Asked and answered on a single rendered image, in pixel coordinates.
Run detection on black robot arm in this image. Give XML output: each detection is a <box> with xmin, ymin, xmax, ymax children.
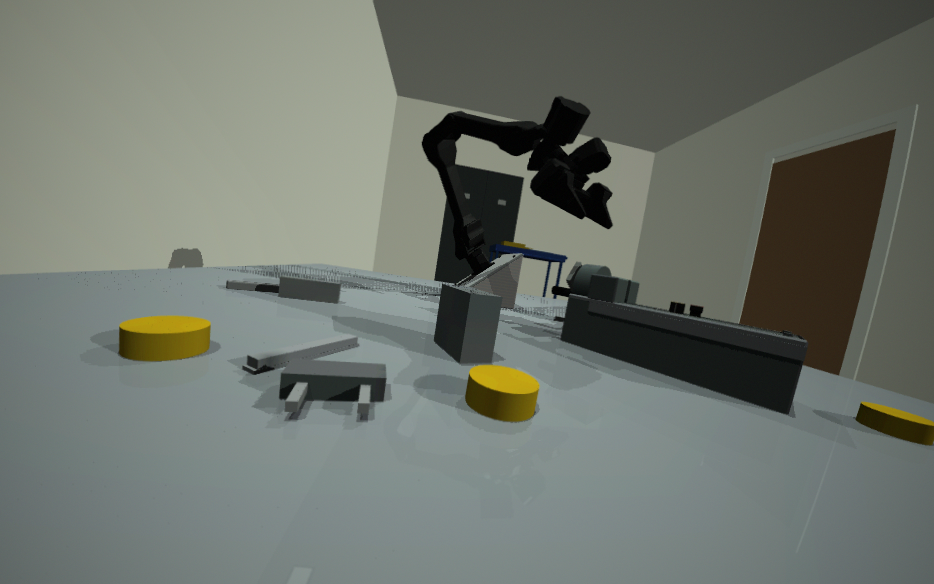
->
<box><xmin>422</xmin><ymin>96</ymin><xmax>611</xmax><ymax>275</ymax></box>

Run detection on yellow short cylinder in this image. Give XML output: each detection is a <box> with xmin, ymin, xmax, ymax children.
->
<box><xmin>465</xmin><ymin>365</ymin><xmax>539</xmax><ymax>422</ymax></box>
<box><xmin>855</xmin><ymin>401</ymin><xmax>934</xmax><ymax>445</ymax></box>
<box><xmin>119</xmin><ymin>315</ymin><xmax>211</xmax><ymax>361</ymax></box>

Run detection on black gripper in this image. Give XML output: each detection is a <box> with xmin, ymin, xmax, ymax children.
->
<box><xmin>530</xmin><ymin>153</ymin><xmax>613</xmax><ymax>229</ymax></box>

